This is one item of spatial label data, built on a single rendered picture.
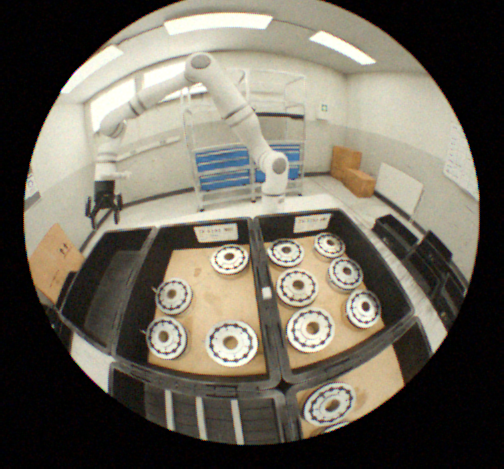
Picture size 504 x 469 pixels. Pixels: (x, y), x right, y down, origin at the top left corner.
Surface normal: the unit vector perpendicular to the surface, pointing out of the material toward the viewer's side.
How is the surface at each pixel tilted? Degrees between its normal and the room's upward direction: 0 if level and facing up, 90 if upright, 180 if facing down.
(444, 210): 90
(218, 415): 0
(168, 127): 90
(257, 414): 0
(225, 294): 0
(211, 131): 90
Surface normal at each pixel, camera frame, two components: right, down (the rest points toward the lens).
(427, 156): -0.97, 0.17
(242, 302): -0.04, -0.81
